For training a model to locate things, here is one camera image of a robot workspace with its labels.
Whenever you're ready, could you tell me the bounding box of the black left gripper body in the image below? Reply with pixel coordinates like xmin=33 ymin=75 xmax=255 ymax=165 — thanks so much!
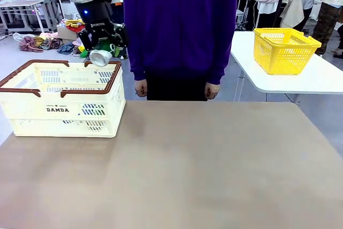
xmin=76 ymin=1 xmax=128 ymax=50

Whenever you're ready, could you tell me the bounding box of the drink can with silver bottom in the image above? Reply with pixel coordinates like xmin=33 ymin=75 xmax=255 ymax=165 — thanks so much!
xmin=88 ymin=43 xmax=116 ymax=68

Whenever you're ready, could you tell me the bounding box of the person's right forearm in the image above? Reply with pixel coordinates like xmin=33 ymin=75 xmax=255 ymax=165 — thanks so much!
xmin=129 ymin=43 xmax=147 ymax=82

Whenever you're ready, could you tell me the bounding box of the person's left forearm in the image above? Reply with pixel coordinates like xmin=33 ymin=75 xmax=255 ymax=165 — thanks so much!
xmin=206 ymin=46 xmax=233 ymax=86

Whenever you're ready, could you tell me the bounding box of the cream basket with brown rim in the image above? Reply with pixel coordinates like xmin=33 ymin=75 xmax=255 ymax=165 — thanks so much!
xmin=0 ymin=59 xmax=126 ymax=139

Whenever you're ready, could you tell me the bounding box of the yellow plastic basket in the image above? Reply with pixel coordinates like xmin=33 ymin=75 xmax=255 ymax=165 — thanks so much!
xmin=253 ymin=27 xmax=322 ymax=76

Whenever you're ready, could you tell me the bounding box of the person's right hand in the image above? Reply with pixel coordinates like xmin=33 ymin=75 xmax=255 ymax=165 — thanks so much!
xmin=134 ymin=79 xmax=148 ymax=97

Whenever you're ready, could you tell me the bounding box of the person's left hand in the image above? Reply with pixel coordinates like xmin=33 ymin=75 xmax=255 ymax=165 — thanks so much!
xmin=204 ymin=83 xmax=220 ymax=100

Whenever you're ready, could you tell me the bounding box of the cardboard box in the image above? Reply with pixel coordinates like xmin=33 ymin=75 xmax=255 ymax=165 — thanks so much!
xmin=56 ymin=24 xmax=81 ymax=41

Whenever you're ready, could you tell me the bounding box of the pile of colourful clothes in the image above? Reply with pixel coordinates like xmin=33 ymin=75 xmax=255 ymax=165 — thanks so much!
xmin=12 ymin=18 xmax=91 ymax=58

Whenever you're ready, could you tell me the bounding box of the grey background workbench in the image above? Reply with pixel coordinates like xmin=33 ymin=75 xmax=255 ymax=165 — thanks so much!
xmin=0 ymin=0 xmax=66 ymax=34

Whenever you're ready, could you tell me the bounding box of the person in purple sweater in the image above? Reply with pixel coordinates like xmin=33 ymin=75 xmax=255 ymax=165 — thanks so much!
xmin=122 ymin=0 xmax=240 ymax=102

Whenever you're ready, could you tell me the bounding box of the beige coat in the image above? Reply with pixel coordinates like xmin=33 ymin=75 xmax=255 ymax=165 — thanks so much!
xmin=280 ymin=0 xmax=305 ymax=29

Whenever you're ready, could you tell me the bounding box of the white side table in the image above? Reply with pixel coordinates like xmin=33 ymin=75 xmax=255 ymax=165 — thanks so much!
xmin=230 ymin=31 xmax=343 ymax=103

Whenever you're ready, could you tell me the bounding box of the person in cream sweater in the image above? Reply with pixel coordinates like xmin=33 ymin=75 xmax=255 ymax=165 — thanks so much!
xmin=311 ymin=0 xmax=343 ymax=56

